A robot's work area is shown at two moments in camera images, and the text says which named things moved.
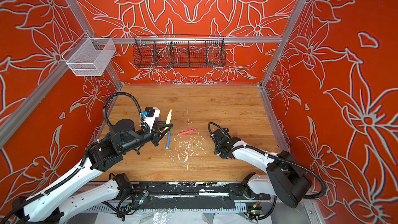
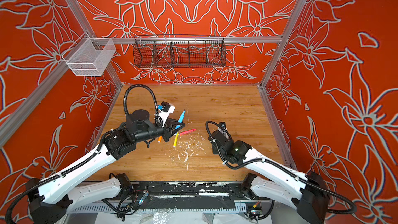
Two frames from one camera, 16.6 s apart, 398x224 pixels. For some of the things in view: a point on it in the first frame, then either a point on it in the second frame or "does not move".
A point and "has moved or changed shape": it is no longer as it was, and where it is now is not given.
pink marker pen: x=186 y=131 does not move
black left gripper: x=156 y=131 to x=169 y=129
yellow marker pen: x=169 y=117 has moved or changed shape
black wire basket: x=170 y=51 does not move
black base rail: x=188 y=195 does not move
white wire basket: x=89 y=56 does not move
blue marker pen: x=168 y=139 to x=181 y=119
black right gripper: x=216 y=151 does not move
